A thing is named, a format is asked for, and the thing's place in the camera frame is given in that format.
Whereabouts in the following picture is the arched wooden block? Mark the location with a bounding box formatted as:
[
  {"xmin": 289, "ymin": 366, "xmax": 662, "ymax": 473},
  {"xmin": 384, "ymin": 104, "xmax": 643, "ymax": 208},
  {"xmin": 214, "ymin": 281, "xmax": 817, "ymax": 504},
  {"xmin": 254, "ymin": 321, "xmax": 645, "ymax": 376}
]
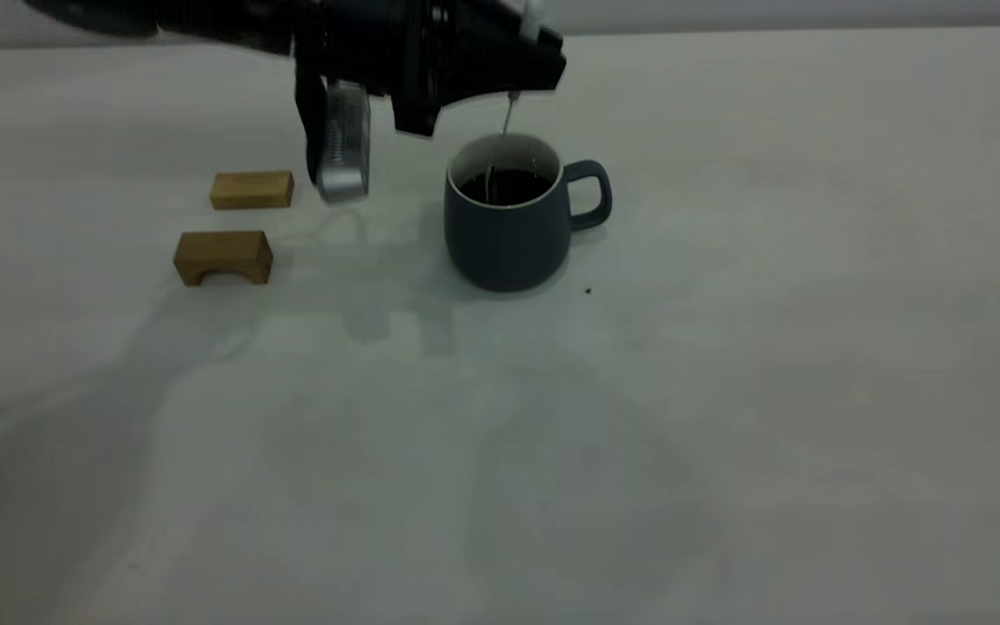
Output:
[{"xmin": 174, "ymin": 230, "xmax": 274, "ymax": 287}]

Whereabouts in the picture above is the metal spoon pale blue handle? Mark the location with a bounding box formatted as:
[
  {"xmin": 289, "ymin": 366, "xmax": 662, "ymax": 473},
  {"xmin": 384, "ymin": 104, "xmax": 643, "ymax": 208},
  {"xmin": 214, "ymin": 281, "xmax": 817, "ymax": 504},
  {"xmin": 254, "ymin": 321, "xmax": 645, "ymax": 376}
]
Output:
[{"xmin": 484, "ymin": 0, "xmax": 549, "ymax": 207}]

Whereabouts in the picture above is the flat rectangular wooden block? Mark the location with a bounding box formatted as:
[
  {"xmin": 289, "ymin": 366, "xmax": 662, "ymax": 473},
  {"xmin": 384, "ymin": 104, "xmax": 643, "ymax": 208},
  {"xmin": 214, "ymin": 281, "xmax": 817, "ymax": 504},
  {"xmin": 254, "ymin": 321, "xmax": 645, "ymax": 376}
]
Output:
[{"xmin": 210, "ymin": 171, "xmax": 295, "ymax": 211}]

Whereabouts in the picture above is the dark grey ceramic mug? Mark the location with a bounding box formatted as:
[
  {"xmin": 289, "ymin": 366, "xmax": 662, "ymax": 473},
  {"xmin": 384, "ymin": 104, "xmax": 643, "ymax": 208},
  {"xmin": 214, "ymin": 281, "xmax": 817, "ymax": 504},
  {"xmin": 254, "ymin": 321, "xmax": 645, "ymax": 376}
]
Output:
[{"xmin": 444, "ymin": 132, "xmax": 614, "ymax": 294}]

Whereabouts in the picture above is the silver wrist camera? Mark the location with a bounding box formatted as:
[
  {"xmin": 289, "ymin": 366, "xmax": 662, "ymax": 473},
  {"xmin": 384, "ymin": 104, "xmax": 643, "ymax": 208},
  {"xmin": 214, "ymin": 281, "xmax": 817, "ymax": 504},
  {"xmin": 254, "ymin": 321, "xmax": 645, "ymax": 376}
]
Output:
[{"xmin": 296, "ymin": 61, "xmax": 372, "ymax": 207}]

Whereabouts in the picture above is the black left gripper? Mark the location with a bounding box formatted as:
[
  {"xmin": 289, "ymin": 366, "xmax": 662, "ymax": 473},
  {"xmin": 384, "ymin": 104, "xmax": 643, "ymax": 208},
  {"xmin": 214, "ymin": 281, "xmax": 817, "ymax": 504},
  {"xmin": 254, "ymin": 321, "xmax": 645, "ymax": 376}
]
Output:
[{"xmin": 292, "ymin": 0, "xmax": 567, "ymax": 138}]

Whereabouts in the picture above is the dark coffee liquid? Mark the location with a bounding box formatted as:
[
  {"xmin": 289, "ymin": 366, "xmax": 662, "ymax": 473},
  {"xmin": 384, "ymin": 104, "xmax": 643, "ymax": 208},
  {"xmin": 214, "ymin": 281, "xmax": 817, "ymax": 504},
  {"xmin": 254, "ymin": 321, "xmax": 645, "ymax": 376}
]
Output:
[{"xmin": 458, "ymin": 169, "xmax": 553, "ymax": 207}]

